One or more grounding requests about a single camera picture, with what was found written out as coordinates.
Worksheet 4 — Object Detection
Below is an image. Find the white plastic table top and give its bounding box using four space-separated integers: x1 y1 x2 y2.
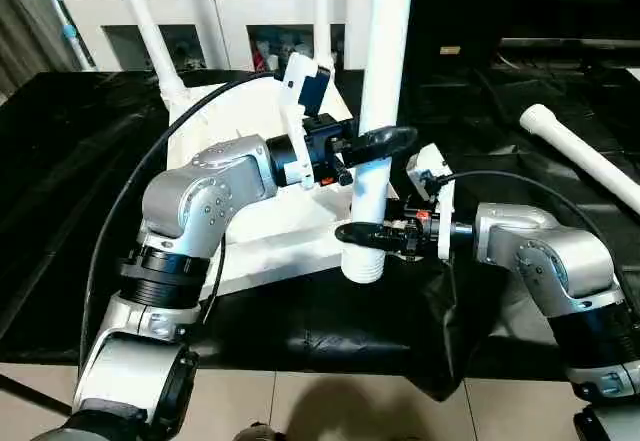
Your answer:
165 66 401 297

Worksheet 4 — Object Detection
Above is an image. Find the white plastic table leg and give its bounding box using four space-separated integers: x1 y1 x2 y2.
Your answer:
110 0 191 107
518 103 640 217
312 0 336 70
340 0 417 284

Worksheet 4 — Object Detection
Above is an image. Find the dark cabinet with yellow label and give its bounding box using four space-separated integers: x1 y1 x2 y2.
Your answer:
410 0 640 67

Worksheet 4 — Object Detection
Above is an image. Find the black horizontal bar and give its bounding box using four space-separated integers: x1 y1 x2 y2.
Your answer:
500 36 640 50

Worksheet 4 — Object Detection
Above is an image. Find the grey round robot part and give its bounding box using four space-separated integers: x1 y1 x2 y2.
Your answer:
240 423 286 441

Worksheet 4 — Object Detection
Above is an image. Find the black work mat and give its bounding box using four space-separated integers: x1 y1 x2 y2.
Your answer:
0 66 640 402

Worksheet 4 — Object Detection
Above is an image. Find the white and teal pole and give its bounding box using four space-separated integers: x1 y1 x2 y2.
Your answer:
35 0 98 72

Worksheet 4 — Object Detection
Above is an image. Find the grey curtain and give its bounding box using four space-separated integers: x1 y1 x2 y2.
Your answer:
0 0 76 97

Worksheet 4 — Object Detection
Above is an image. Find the black slanted floor rod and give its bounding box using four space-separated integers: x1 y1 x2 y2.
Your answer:
0 371 76 417

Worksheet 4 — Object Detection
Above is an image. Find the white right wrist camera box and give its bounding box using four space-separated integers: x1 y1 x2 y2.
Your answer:
405 143 458 262

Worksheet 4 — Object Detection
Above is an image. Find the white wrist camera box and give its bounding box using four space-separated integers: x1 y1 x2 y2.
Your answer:
275 51 336 187
405 143 458 262

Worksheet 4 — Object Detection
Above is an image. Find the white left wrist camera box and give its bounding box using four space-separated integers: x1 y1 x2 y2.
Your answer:
275 51 336 187

